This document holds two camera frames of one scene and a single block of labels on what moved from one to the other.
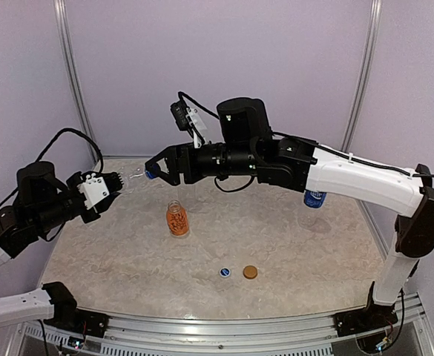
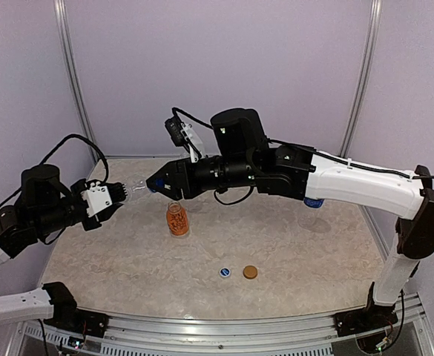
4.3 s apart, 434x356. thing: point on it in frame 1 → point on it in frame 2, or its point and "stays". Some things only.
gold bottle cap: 250,272 stays
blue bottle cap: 225,271 stays
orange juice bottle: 177,218 stays
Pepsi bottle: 133,178 → 137,190
